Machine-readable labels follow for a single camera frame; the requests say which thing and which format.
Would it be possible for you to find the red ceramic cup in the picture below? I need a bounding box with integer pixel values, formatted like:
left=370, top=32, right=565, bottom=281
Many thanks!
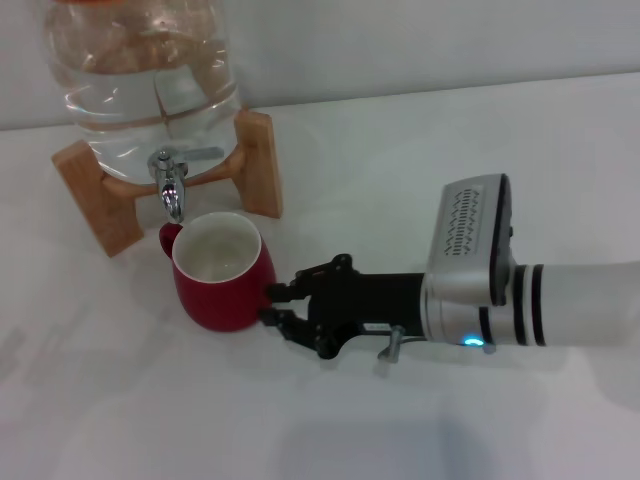
left=158, top=211, right=279, bottom=334

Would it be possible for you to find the wooden dispenser stand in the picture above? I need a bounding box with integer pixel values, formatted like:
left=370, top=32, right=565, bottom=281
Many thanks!
left=50, top=107, right=284, bottom=259

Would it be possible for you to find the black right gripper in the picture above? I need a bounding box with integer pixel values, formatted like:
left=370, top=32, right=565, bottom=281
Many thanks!
left=258, top=254, right=427, bottom=361

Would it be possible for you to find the right gripper cable with plug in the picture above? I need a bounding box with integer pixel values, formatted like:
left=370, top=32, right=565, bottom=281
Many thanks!
left=377, top=324, right=426, bottom=364

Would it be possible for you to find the glass water dispenser jar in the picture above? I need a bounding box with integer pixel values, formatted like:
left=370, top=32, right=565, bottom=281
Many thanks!
left=37, top=0, right=245, bottom=186

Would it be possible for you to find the chrome faucet tap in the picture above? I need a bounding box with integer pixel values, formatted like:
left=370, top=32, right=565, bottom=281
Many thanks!
left=146, top=145, right=225, bottom=224

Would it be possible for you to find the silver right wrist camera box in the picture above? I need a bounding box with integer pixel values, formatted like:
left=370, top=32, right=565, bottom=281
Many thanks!
left=425, top=172, right=516, bottom=307

